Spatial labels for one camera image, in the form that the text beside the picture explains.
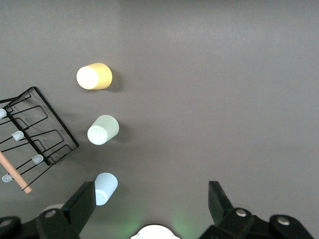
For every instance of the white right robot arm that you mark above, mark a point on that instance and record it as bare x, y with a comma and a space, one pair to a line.
154, 232

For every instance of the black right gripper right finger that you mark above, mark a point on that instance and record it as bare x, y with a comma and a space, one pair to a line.
219, 204

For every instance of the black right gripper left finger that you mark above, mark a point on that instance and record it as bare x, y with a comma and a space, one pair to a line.
79, 206

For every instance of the yellow plastic cup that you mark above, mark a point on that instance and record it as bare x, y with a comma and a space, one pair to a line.
93, 76

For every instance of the light blue plastic cup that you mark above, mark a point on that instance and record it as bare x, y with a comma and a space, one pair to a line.
106, 186

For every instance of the pale green plastic cup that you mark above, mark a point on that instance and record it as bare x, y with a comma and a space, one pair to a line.
103, 130

